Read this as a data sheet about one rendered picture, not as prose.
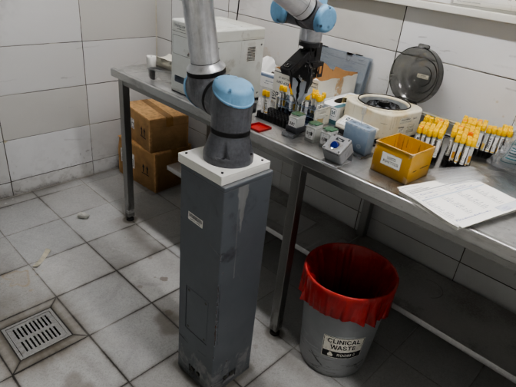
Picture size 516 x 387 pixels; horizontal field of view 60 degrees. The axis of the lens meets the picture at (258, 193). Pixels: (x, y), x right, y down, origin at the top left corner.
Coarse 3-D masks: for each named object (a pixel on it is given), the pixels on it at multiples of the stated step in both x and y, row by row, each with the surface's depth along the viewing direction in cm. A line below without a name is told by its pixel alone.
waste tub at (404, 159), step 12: (384, 144) 138; (396, 144) 149; (408, 144) 146; (420, 144) 143; (384, 156) 139; (396, 156) 136; (408, 156) 132; (420, 156) 135; (372, 168) 143; (384, 168) 140; (396, 168) 137; (408, 168) 134; (420, 168) 139; (396, 180) 138; (408, 180) 137
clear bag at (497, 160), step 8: (512, 136) 153; (504, 144) 154; (512, 144) 151; (504, 152) 153; (512, 152) 151; (488, 160) 159; (496, 160) 155; (504, 160) 152; (512, 160) 151; (504, 168) 153; (512, 168) 152
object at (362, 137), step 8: (352, 120) 154; (344, 128) 154; (352, 128) 151; (360, 128) 149; (368, 128) 148; (344, 136) 155; (352, 136) 152; (360, 136) 149; (368, 136) 147; (352, 144) 153; (360, 144) 150; (368, 144) 149; (360, 152) 151; (368, 152) 151
